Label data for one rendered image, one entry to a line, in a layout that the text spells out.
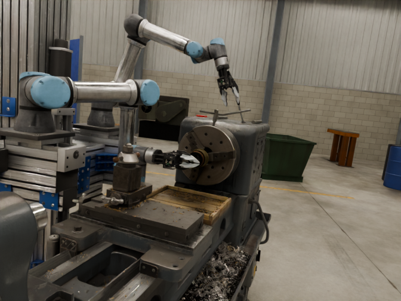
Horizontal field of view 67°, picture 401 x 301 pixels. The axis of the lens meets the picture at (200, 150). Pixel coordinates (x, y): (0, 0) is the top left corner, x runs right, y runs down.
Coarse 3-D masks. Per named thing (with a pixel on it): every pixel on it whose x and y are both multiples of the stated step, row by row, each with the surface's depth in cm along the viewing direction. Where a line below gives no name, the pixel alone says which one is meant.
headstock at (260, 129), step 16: (192, 128) 176; (240, 128) 167; (256, 128) 167; (240, 144) 167; (256, 144) 171; (240, 160) 168; (256, 160) 184; (176, 176) 183; (240, 176) 169; (256, 176) 201; (240, 192) 170
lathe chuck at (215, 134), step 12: (204, 132) 157; (216, 132) 155; (228, 132) 160; (180, 144) 162; (204, 144) 158; (216, 144) 155; (228, 144) 153; (204, 168) 159; (216, 168) 157; (228, 168) 155; (204, 180) 160; (216, 180) 157
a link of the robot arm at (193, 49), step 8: (128, 16) 162; (136, 16) 160; (128, 24) 160; (136, 24) 157; (144, 24) 158; (152, 24) 159; (128, 32) 164; (136, 32) 160; (144, 32) 158; (152, 32) 157; (160, 32) 156; (168, 32) 156; (152, 40) 161; (160, 40) 158; (168, 40) 156; (176, 40) 155; (184, 40) 155; (176, 48) 157; (184, 48) 155; (192, 48) 152; (200, 48) 152; (192, 56) 153; (200, 56) 157
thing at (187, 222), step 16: (80, 208) 107; (96, 208) 102; (144, 208) 104; (160, 208) 106; (176, 208) 107; (128, 224) 98; (144, 224) 96; (160, 224) 94; (176, 224) 94; (192, 224) 95; (176, 240) 93
